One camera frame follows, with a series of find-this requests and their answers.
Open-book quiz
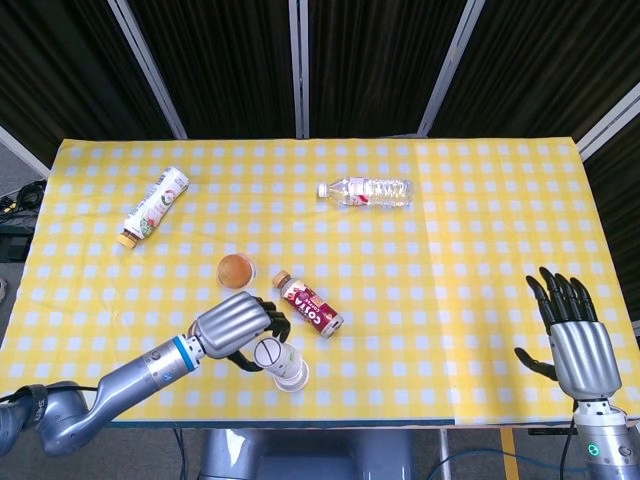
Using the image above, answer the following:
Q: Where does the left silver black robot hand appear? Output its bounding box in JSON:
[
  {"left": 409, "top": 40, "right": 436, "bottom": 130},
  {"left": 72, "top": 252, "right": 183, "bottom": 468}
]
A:
[{"left": 192, "top": 291, "right": 292, "bottom": 374}]

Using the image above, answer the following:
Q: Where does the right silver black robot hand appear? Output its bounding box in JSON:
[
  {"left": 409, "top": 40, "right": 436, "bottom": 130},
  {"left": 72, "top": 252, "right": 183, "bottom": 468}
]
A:
[{"left": 514, "top": 267, "right": 624, "bottom": 401}]

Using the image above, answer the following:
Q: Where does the paper cup with line mark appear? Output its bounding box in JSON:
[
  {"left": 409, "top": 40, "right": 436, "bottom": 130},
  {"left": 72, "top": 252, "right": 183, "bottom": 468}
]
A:
[{"left": 253, "top": 337, "right": 307, "bottom": 384}]

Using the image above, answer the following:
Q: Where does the orange jelly cup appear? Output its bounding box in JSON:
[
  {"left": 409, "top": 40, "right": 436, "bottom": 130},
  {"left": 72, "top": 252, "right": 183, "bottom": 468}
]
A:
[{"left": 216, "top": 253, "right": 259, "bottom": 291}]

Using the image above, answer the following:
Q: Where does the paper cup green leaf print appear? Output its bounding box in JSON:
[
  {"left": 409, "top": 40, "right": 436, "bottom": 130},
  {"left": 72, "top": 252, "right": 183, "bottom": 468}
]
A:
[{"left": 273, "top": 372, "right": 310, "bottom": 394}]

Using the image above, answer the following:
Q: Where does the red Costa coffee bottle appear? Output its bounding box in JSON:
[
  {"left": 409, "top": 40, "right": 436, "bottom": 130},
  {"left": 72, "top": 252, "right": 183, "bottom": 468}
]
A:
[{"left": 272, "top": 270, "right": 345, "bottom": 340}]

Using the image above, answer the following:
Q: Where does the white label tea bottle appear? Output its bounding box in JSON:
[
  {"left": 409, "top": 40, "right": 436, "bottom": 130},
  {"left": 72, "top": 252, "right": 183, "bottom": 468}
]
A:
[{"left": 116, "top": 166, "right": 190, "bottom": 250}]

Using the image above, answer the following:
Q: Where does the grey robot torso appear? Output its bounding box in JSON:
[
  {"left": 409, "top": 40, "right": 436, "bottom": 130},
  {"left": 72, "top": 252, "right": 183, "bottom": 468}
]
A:
[{"left": 199, "top": 428, "right": 416, "bottom": 480}]

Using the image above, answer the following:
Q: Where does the yellow white checked tablecloth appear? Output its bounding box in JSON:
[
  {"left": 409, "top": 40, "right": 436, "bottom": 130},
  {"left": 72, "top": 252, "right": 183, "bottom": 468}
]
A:
[{"left": 0, "top": 137, "right": 640, "bottom": 426}]

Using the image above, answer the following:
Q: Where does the white table leg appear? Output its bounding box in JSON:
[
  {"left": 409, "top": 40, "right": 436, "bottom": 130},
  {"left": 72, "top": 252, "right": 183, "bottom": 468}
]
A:
[{"left": 437, "top": 424, "right": 452, "bottom": 480}]

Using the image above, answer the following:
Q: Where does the clear water bottle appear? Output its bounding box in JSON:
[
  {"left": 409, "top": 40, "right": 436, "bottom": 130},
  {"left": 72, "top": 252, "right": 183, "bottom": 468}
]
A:
[{"left": 316, "top": 176, "right": 415, "bottom": 210}]

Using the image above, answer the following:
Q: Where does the black equipment box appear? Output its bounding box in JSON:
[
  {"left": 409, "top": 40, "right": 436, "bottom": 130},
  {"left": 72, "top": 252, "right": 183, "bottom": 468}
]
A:
[{"left": 0, "top": 222, "right": 36, "bottom": 264}]

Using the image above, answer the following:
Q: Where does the black floor cable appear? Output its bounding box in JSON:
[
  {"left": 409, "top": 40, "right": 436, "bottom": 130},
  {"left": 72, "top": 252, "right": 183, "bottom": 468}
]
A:
[{"left": 172, "top": 427, "right": 187, "bottom": 480}]

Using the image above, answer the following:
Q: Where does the white screen frame post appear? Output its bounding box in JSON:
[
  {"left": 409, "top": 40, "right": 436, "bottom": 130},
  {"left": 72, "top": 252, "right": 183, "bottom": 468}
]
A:
[
  {"left": 577, "top": 82, "right": 640, "bottom": 161},
  {"left": 288, "top": 0, "right": 311, "bottom": 140},
  {"left": 417, "top": 0, "right": 484, "bottom": 137},
  {"left": 107, "top": 0, "right": 189, "bottom": 140},
  {"left": 0, "top": 124, "right": 51, "bottom": 179}
]

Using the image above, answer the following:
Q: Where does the black cable bundle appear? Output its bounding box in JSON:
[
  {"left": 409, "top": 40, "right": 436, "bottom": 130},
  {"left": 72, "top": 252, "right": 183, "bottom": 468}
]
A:
[{"left": 0, "top": 179, "right": 49, "bottom": 216}]

